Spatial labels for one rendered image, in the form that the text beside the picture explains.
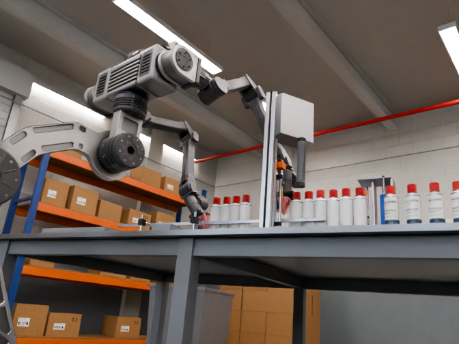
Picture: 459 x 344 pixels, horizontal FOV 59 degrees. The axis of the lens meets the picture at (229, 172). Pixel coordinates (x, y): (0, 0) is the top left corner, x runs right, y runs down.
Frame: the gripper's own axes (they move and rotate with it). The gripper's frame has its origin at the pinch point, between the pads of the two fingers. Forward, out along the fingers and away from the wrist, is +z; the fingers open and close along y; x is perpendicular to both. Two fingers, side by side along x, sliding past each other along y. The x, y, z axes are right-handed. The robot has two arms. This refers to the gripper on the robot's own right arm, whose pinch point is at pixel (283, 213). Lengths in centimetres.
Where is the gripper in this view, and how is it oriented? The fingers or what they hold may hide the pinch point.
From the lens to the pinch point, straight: 182.5
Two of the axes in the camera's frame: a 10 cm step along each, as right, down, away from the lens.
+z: -1.0, 9.4, -3.3
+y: -8.8, 0.8, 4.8
